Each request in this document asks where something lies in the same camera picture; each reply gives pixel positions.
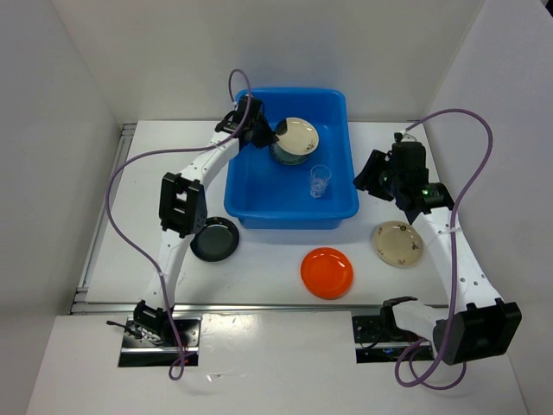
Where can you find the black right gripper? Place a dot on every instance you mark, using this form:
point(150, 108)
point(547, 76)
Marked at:
point(367, 177)

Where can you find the orange round plate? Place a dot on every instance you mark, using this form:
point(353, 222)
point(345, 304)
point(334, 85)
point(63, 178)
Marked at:
point(327, 273)

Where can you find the blue patterned ceramic plate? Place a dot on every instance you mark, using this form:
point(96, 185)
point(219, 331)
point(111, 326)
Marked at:
point(283, 157)

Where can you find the aluminium frame rail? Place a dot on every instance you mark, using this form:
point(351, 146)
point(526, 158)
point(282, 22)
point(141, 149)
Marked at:
point(263, 274)

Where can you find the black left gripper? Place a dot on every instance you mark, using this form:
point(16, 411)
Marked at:
point(268, 137)

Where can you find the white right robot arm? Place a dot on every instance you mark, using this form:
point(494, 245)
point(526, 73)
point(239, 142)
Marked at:
point(478, 323)

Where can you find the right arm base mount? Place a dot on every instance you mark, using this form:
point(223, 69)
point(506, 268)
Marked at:
point(373, 344)

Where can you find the beige plate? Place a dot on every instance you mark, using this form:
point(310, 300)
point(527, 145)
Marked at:
point(297, 136)
point(398, 244)

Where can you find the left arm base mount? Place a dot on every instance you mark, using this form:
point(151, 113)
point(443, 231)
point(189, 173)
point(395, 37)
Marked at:
point(141, 349)

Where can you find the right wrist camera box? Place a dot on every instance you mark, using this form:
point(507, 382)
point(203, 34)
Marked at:
point(403, 136)

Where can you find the black round plate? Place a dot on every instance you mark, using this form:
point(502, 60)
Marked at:
point(216, 241)

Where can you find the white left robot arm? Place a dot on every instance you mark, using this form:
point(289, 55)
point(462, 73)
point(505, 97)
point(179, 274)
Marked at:
point(183, 209)

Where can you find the clear plastic cup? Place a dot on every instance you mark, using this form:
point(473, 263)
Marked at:
point(319, 178)

